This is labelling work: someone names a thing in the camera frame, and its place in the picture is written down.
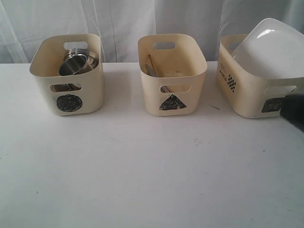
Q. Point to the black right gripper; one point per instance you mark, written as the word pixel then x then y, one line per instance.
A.
pixel 292 110

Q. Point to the white square plate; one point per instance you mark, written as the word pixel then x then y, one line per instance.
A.
pixel 272 50

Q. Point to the steel table knife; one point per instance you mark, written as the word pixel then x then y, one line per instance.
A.
pixel 150 71

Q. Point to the wooden chopstick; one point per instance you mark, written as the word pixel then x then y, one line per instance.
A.
pixel 150 58

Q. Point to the steel mixing bowl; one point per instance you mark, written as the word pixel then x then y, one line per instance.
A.
pixel 93 58

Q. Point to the steel mug with handle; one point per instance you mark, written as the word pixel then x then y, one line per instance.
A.
pixel 75 65

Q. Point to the steel fork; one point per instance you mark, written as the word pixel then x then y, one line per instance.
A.
pixel 165 89

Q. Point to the steel cup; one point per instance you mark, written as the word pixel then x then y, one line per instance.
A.
pixel 65 87

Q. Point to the cream bin with square mark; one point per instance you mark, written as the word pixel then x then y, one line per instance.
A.
pixel 251 96

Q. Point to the cream bin with triangle mark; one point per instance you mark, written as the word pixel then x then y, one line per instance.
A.
pixel 180 65

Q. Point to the white backdrop curtain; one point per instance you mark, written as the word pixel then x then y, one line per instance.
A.
pixel 24 24

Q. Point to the cream bin with circle mark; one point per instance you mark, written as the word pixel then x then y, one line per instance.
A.
pixel 44 68

